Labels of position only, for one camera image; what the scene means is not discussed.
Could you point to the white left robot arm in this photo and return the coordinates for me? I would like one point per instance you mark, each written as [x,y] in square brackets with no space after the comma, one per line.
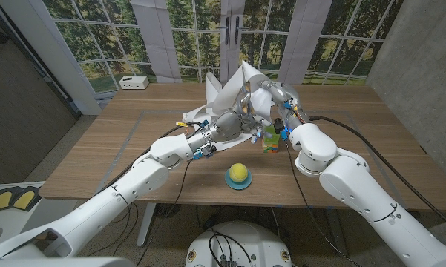
[96,211]

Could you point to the grey table leg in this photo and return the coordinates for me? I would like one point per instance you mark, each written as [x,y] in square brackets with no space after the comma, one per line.
[337,231]

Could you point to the white table leg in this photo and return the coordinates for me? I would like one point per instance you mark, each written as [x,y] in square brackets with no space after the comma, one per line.
[146,226]

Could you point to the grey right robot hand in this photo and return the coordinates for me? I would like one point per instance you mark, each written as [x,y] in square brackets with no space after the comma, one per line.
[285,100]

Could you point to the small blue plate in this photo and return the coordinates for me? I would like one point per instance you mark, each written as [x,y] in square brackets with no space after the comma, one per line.
[237,186]

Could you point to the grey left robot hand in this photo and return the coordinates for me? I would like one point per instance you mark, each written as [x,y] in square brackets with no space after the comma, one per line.
[226,128]

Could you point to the white floor platform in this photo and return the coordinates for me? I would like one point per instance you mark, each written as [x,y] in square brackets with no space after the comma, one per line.
[22,217]

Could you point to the printed window forest backdrop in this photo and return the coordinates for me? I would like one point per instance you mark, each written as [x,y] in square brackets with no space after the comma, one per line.
[170,48]

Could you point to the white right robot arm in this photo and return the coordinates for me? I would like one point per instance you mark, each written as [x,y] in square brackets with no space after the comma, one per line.
[363,185]

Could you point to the multicoloured puzzle cube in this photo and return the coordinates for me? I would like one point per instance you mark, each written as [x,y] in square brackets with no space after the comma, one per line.
[269,148]

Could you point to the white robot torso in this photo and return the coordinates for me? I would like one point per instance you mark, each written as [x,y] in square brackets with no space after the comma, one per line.
[259,241]

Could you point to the yellow tennis ball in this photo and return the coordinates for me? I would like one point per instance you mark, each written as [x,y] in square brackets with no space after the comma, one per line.
[238,172]

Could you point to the dark brown door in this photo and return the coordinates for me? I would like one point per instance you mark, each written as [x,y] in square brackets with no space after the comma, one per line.
[22,111]

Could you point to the yellow black foot pedal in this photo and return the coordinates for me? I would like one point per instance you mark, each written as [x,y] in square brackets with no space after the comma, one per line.
[0,200]
[26,198]

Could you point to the white receipt paper strip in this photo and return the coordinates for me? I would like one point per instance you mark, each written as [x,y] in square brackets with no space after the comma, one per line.
[230,92]

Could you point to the white socket box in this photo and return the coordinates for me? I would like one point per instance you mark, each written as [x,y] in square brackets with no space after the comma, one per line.
[133,82]

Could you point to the green cube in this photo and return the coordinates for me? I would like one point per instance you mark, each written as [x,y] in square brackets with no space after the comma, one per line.
[271,133]

